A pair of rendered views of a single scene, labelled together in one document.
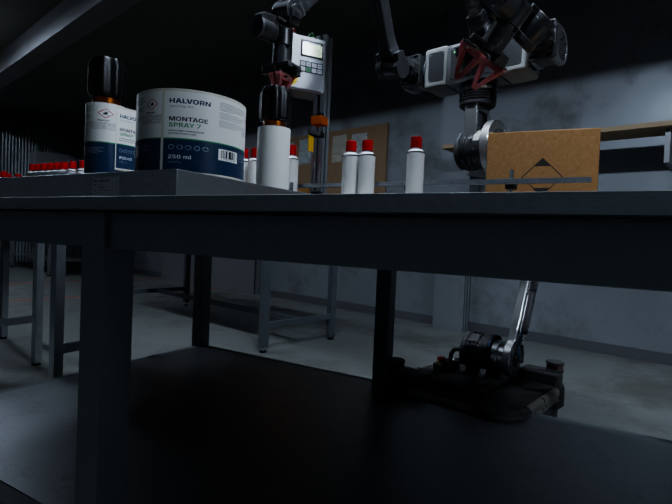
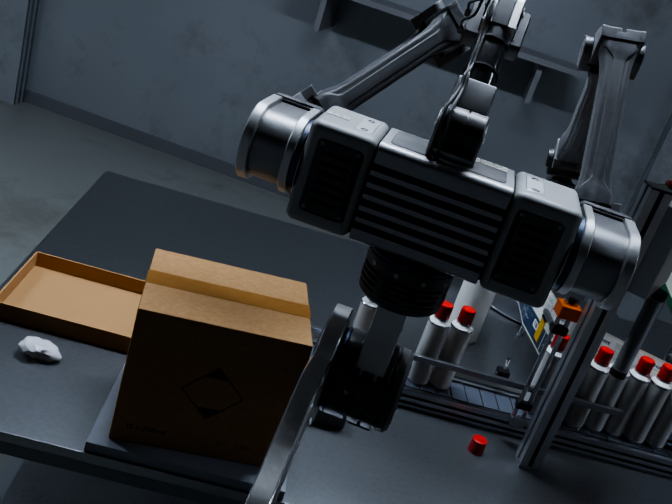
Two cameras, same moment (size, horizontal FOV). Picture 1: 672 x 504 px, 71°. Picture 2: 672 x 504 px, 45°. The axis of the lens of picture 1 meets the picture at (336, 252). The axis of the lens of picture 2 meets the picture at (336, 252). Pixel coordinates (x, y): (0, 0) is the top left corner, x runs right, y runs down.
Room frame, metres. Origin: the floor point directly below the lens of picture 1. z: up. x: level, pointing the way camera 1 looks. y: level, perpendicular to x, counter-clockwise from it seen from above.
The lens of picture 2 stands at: (2.65, -1.27, 1.81)
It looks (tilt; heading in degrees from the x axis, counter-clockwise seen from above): 22 degrees down; 144
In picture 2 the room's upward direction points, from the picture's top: 18 degrees clockwise
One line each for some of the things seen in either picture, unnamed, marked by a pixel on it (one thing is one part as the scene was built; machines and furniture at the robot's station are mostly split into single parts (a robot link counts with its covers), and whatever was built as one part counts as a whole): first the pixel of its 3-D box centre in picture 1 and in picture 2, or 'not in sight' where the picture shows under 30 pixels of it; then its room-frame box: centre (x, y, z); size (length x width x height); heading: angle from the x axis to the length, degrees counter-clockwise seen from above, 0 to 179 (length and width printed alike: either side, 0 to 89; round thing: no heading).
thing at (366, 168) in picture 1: (366, 174); (431, 342); (1.45, -0.08, 0.98); 0.05 x 0.05 x 0.20
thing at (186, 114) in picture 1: (191, 142); not in sight; (0.91, 0.29, 0.95); 0.20 x 0.20 x 0.14
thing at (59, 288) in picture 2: not in sight; (81, 299); (1.06, -0.76, 0.85); 0.30 x 0.26 x 0.04; 60
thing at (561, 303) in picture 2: (312, 159); (540, 355); (1.60, 0.09, 1.05); 0.10 x 0.04 x 0.33; 150
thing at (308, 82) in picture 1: (298, 67); (652, 239); (1.68, 0.16, 1.38); 0.17 x 0.10 x 0.19; 115
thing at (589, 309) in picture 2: (320, 130); (587, 335); (1.70, 0.07, 1.17); 0.04 x 0.04 x 0.67; 60
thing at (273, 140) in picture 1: (273, 143); (479, 286); (1.28, 0.18, 1.03); 0.09 x 0.09 x 0.30
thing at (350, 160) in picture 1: (350, 174); (453, 347); (1.47, -0.03, 0.98); 0.05 x 0.05 x 0.20
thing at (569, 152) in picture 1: (540, 182); (213, 356); (1.48, -0.63, 0.99); 0.30 x 0.24 x 0.27; 66
